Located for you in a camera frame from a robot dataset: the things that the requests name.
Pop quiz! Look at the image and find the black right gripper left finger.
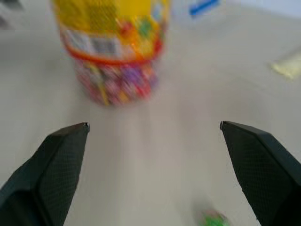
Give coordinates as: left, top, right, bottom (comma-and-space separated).
0, 122, 91, 226

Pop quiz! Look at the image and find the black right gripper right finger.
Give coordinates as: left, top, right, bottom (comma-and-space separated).
220, 121, 301, 226

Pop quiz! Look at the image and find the clear lollipop jar yellow label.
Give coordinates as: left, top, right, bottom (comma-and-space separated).
50, 0, 171, 108

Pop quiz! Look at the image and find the green wrapped lollipop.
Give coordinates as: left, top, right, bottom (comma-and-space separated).
195, 207, 232, 226

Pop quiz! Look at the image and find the pale yellow flat packet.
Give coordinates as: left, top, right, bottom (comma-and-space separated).
269, 50, 301, 81

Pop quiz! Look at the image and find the white box with blue stripe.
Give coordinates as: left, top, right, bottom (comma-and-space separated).
173, 0, 226, 25

